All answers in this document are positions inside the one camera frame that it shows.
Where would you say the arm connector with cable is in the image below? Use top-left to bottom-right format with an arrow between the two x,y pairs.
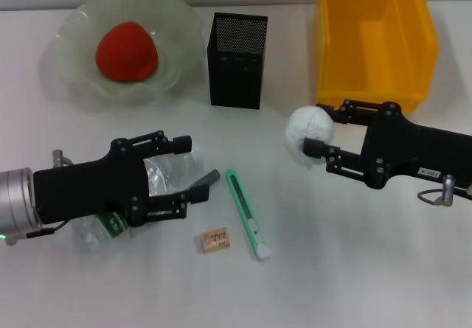
416,174 -> 472,206
25,150 -> 74,240

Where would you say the black mesh pen holder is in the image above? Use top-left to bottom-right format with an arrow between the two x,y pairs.
206,12 -> 269,111

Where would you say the clear water bottle green label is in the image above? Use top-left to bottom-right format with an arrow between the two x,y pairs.
72,142 -> 207,254

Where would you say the right arm connector with cable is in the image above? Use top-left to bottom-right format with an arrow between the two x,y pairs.
416,174 -> 472,206

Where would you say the red-orange fruit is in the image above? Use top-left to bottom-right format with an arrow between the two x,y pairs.
95,21 -> 160,83

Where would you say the green utility knife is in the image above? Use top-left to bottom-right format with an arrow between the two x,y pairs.
224,168 -> 271,262

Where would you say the pale green glass fruit bowl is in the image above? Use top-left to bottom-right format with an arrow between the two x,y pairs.
40,0 -> 207,107

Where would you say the left arm connector with cable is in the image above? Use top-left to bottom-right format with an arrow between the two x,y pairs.
25,150 -> 74,240

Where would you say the tan eraser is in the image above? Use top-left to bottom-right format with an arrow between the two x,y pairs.
200,226 -> 232,254

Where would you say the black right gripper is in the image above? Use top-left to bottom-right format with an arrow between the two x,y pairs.
302,98 -> 472,192

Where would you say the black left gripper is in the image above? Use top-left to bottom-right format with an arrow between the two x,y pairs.
32,130 -> 211,230

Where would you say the yellow plastic bin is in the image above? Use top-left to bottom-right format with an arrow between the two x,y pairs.
313,0 -> 440,115

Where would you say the white paper ball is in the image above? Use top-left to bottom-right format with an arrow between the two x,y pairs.
285,105 -> 336,171

